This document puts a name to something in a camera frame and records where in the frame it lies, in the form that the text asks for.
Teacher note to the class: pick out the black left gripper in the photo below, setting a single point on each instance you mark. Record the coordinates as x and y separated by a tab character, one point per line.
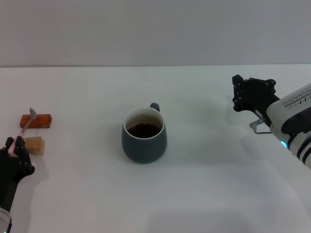
11	174

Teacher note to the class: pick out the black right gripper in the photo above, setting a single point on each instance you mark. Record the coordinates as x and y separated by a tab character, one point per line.
257	103

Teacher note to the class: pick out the dark grey ceramic coffee cup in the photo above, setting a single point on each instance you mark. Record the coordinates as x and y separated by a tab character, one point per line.
143	150

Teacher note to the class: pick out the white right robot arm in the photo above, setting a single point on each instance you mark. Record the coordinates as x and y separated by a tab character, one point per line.
301	145

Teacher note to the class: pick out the light wooden spoon rest block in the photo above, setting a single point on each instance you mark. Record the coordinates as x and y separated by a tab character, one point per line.
35	144

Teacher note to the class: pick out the reddish brown wooden block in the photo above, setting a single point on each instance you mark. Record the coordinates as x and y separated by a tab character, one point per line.
43	121

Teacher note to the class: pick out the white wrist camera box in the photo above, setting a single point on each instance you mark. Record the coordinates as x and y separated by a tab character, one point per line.
284	106

